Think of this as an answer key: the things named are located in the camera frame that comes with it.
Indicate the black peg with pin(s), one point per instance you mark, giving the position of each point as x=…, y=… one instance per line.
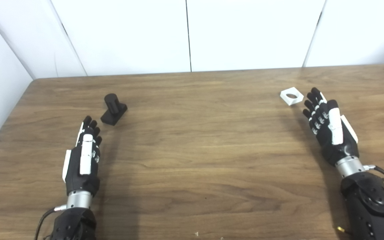
x=112, y=115

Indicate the white square piece with hole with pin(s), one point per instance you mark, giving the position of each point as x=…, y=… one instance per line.
x=295, y=101

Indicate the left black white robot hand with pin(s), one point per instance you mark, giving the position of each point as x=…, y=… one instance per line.
x=73, y=170

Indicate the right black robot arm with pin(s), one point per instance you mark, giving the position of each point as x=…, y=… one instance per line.
x=368, y=200

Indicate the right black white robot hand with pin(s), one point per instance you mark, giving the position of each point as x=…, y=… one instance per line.
x=328, y=140

